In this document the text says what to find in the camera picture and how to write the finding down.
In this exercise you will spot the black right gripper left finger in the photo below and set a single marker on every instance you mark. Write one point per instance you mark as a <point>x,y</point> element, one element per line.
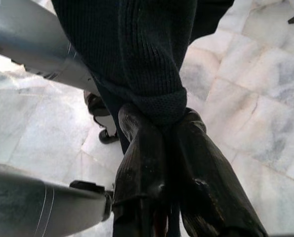
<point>141,172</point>

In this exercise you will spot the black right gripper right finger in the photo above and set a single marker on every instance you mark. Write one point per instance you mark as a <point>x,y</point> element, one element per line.
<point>206,177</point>

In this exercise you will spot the plain black garment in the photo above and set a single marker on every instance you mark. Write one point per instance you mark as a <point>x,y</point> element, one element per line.
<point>137,49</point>

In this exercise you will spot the black robot right foot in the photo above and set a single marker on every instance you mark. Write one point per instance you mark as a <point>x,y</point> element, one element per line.
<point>87,186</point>

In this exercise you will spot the black robot foot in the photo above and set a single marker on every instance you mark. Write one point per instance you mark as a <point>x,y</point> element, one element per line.
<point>97,106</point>
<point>87,186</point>

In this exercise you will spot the black robot left foot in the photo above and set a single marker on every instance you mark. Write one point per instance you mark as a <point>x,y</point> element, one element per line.
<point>97,106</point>

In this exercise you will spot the grey robot left leg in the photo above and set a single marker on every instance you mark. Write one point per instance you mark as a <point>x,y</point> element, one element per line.
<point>33,37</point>

